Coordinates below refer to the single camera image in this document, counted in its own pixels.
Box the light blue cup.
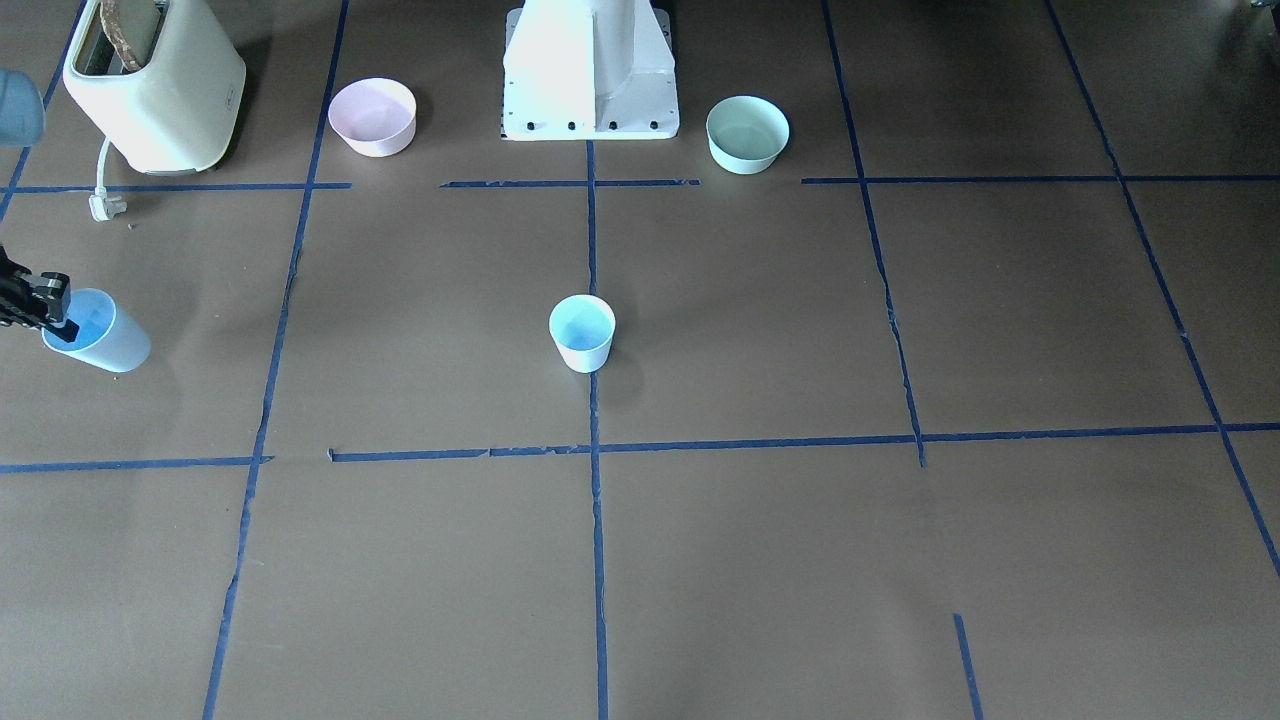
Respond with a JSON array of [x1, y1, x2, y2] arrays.
[[548, 293, 617, 374], [41, 288, 152, 373]]

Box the brown toast slice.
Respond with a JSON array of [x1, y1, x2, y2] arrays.
[[99, 0, 163, 73]]

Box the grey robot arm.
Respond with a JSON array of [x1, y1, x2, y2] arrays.
[[1, 69, 79, 343]]

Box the pink bowl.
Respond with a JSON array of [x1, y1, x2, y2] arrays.
[[326, 77, 417, 158]]

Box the cream white toaster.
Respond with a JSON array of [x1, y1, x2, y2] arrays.
[[61, 1, 246, 176]]

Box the mint green bowl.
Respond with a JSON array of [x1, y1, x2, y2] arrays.
[[705, 95, 791, 176]]

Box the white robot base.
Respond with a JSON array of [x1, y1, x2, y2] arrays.
[[500, 1, 681, 142]]

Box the white power cord plug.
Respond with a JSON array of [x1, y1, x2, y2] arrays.
[[88, 138, 128, 223]]

